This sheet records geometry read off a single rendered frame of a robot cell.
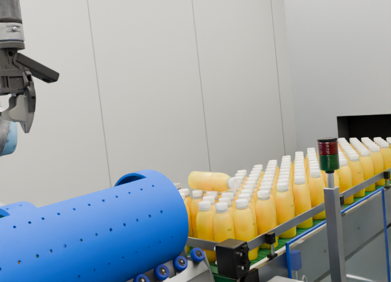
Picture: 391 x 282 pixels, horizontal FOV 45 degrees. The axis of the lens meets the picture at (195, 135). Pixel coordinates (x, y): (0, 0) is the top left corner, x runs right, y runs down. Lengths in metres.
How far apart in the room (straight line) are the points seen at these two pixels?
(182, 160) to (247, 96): 1.13
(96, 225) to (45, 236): 0.13
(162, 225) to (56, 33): 3.09
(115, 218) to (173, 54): 3.61
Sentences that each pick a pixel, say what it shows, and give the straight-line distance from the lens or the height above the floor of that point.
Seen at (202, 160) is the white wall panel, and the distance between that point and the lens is 4.87.
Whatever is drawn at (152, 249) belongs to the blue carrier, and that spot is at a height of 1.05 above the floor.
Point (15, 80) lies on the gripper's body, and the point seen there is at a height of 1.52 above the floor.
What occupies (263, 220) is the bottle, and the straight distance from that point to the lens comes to 1.60.
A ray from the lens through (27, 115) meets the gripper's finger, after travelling 1.17.
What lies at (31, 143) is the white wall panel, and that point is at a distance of 4.04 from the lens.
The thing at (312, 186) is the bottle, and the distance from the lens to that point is 1.90.
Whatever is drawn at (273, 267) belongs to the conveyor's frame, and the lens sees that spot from 1.56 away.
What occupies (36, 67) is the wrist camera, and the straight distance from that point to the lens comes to 1.20.
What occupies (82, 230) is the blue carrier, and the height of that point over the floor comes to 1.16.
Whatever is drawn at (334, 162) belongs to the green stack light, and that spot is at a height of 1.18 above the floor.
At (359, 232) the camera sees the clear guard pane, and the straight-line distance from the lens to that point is 2.01.
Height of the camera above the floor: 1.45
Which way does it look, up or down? 5 degrees down
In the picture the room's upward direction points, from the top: 6 degrees counter-clockwise
